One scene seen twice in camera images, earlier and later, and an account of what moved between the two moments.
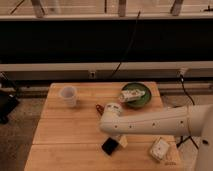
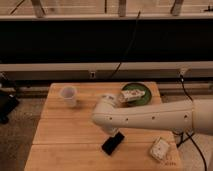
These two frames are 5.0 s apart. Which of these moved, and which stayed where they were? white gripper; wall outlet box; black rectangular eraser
Moved: white gripper
Stayed: black rectangular eraser; wall outlet box
